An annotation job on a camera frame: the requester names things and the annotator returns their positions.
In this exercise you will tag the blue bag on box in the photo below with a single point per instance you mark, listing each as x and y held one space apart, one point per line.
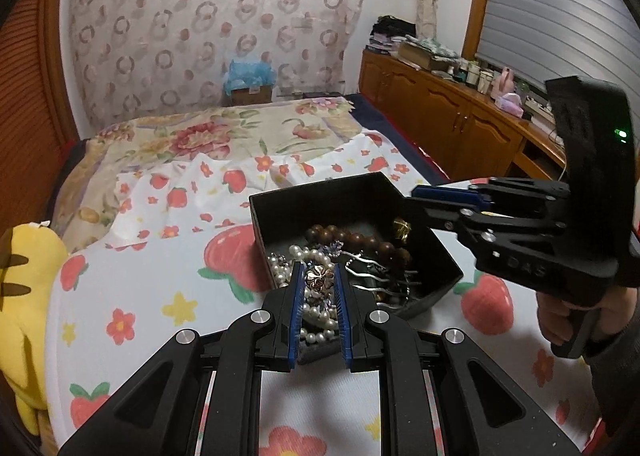
249 83

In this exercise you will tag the pink container on sideboard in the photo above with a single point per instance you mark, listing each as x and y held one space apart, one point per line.
510 103

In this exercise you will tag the window roller blind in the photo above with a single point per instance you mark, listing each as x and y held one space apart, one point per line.
544 39

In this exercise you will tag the strawberry print white sheet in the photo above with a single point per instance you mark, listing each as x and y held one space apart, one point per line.
182 254

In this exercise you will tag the wooden sideboard cabinet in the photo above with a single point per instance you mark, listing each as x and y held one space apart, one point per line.
463 132

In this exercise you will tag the folded clothes pile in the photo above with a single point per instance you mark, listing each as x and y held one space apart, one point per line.
397 38

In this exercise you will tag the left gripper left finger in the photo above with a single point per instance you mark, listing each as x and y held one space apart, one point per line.
200 394

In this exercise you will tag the silver purple brooch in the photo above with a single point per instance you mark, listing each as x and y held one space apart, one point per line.
320 261

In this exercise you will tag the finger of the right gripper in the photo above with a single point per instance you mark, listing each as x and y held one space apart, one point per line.
445 214
450 195

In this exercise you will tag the floral bed quilt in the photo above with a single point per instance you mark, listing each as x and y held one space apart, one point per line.
118 156

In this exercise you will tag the brown louvered wardrobe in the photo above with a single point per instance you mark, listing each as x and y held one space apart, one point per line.
38 129

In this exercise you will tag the circle pattern lace curtain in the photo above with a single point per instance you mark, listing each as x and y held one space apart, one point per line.
134 58

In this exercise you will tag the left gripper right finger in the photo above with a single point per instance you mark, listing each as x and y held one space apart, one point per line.
439 394

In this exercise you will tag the black jewelry box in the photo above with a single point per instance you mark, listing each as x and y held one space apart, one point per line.
407 273

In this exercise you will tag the yellow plush toy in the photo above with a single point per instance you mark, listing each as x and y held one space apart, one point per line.
31 255

